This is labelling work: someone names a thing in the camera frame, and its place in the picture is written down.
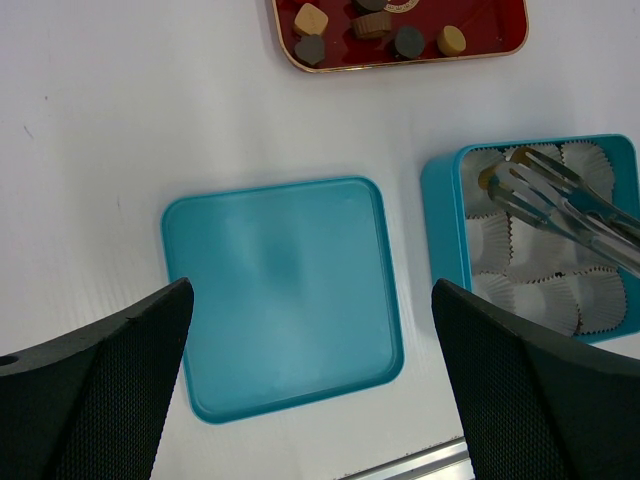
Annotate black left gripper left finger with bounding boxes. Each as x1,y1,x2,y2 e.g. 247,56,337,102
1,278,194,479

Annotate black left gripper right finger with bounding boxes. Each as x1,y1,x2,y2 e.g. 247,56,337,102
431,279,639,479

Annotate metal serving tongs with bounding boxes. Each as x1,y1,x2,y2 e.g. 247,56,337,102
486,148,639,276

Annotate tan round chocolate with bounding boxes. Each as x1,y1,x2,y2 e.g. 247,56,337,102
477,146,532,191

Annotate tan cup chocolate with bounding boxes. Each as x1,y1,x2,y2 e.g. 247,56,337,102
351,10,392,40

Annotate tan chocolate lower left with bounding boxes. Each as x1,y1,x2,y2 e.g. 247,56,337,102
293,3,329,36

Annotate brown edged paper liner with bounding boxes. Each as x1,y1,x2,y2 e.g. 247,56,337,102
527,268,627,336

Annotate teal square box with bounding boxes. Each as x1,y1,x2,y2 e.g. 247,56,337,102
420,142,639,343

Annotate white paper cup liner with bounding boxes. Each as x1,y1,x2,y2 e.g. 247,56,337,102
466,213,512,274

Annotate teal box lid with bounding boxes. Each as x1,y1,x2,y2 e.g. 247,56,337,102
161,176,404,424

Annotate red rectangular tray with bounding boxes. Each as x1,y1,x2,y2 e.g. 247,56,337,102
271,0,529,73

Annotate aluminium mounting rail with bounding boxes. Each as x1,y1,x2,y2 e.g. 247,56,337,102
346,438,475,480

